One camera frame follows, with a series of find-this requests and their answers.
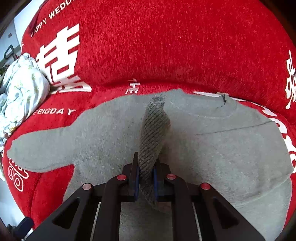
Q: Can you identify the grey knit sweater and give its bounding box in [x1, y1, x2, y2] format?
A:
[6, 88, 294, 241]

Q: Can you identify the red wedding bedspread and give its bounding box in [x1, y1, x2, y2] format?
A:
[1, 81, 296, 232]

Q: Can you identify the black handle object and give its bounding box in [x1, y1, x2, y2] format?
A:
[4, 45, 17, 60]

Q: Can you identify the floral white crumpled blanket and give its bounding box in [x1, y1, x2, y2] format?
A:
[1, 53, 50, 150]

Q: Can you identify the red wedding pillow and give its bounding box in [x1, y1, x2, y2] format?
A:
[23, 1, 295, 115]

